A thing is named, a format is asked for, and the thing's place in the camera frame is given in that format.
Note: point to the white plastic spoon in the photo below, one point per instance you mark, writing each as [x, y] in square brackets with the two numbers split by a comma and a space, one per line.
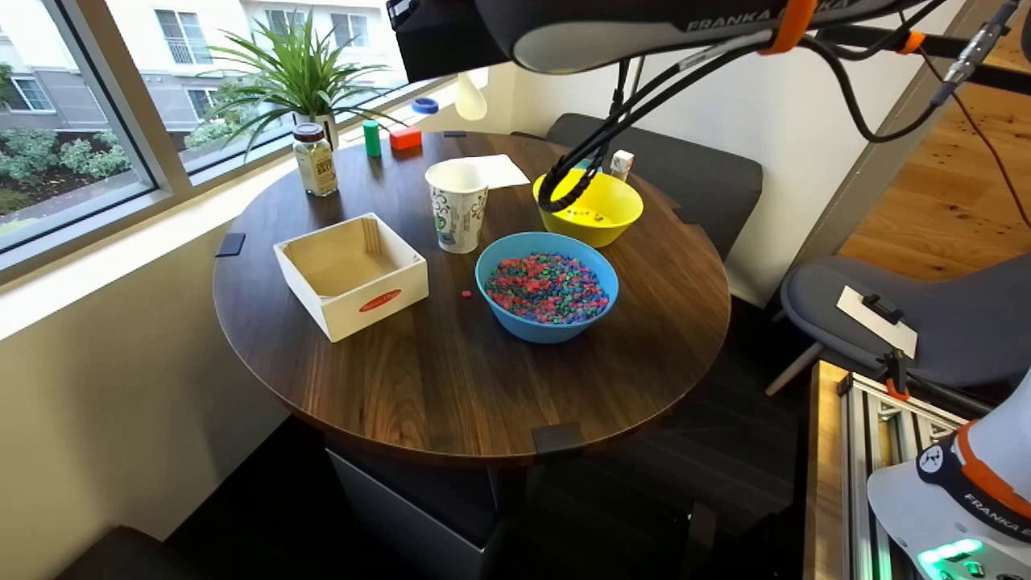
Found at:
[469, 97]

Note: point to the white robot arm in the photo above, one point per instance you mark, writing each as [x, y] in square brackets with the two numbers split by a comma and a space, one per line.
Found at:
[563, 37]

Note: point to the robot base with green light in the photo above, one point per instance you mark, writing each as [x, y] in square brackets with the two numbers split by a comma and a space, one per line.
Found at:
[962, 511]

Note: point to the colourful cereal in blue bowl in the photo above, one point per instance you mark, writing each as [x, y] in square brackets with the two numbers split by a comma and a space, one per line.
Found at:
[548, 289]

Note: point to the blue bowl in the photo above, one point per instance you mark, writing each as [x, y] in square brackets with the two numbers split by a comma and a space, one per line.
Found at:
[523, 242]

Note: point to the cereal pieces in yellow bowl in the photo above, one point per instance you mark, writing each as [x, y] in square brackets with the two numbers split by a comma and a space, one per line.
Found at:
[589, 217]

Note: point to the patterned paper cup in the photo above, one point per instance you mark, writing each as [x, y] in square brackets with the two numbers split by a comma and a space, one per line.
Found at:
[458, 205]

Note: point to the yellow bowl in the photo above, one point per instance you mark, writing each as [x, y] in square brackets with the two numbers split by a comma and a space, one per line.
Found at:
[611, 194]

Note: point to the white paper napkin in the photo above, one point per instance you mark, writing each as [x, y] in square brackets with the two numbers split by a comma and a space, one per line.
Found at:
[483, 173]

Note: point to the white wooden box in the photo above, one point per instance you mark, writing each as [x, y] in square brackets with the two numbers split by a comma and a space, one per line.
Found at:
[352, 274]

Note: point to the small white carton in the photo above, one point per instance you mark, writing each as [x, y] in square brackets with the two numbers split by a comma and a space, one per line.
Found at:
[620, 161]

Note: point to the blue cap on windowsill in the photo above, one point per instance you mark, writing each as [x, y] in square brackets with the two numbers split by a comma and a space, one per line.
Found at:
[427, 104]

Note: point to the green block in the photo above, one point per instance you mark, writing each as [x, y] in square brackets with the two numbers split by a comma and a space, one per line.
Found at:
[370, 140]

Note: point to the dark grey bench cushion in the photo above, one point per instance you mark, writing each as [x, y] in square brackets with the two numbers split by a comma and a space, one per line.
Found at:
[691, 191]

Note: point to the glass jar with dark lid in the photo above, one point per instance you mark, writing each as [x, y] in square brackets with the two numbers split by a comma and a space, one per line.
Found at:
[314, 160]

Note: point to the potted green plant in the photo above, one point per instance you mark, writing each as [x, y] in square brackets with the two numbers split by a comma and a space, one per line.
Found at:
[290, 74]

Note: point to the grey office chair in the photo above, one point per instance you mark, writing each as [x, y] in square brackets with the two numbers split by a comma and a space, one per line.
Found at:
[962, 339]

